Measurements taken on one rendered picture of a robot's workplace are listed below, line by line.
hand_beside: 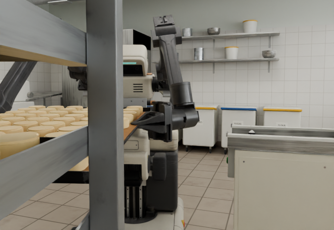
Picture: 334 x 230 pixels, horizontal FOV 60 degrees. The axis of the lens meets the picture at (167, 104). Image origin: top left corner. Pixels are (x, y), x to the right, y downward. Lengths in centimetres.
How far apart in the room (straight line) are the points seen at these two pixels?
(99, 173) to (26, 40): 16
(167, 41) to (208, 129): 378
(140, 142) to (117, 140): 131
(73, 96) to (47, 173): 521
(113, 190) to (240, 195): 105
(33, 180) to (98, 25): 16
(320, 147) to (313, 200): 22
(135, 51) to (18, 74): 65
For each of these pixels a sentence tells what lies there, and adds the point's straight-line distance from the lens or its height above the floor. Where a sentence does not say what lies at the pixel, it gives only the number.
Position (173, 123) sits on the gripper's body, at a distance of 74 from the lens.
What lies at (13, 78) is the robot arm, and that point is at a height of 113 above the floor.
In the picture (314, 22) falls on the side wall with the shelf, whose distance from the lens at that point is 545.
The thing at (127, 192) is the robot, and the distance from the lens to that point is 191.
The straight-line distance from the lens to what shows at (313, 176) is 131.
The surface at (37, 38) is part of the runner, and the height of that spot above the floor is 114.
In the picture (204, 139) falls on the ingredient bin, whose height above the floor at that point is 23.
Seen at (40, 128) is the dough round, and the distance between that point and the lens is 60.
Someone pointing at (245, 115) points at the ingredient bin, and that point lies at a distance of 466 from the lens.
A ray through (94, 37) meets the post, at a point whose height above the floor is 115.
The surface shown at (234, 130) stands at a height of 87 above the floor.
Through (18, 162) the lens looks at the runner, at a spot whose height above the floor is 106.
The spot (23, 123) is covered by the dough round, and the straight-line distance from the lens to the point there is 68.
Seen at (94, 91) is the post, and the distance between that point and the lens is 29.
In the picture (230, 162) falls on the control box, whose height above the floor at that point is 77.
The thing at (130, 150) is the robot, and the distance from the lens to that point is 162.
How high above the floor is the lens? 111
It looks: 4 degrees down
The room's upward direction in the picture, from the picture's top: straight up
